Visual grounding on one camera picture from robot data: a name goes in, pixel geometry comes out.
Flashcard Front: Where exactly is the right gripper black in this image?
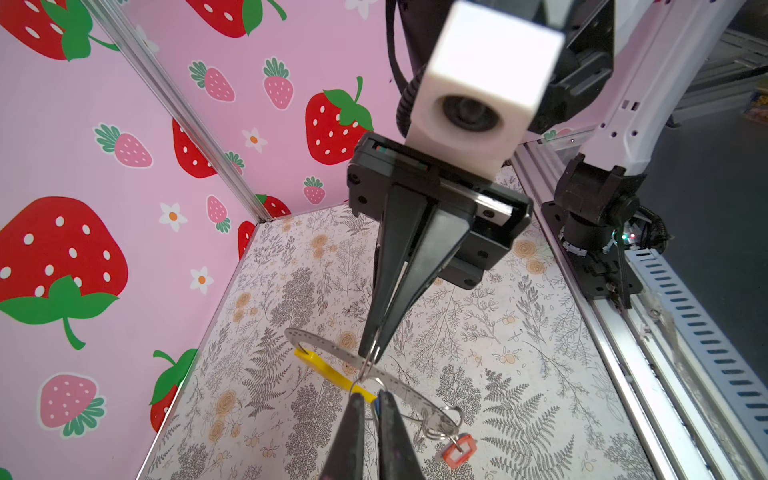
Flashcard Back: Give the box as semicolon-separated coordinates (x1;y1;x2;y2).
347;132;533;360

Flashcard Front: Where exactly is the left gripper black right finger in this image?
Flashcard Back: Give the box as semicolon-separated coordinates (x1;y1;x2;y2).
377;390;425;480

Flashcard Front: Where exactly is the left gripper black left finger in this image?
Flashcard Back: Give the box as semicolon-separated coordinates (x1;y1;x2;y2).
320;393;366;480

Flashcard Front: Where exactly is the key with red tag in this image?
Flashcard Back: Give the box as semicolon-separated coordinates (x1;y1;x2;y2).
442;433;478;470

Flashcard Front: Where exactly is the grey keyring loop yellow tag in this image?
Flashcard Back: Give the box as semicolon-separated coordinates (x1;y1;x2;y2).
284;328;463;441

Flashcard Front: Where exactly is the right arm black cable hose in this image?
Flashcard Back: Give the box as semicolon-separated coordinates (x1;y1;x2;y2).
383;0;433;138

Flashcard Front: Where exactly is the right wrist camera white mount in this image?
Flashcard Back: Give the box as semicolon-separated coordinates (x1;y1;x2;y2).
405;1;566;180

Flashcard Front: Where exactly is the aluminium corner post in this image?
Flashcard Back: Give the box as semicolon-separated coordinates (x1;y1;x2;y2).
83;0;272;223

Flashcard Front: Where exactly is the aluminium frame rail front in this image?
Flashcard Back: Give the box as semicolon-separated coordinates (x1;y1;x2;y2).
509;26;768;480

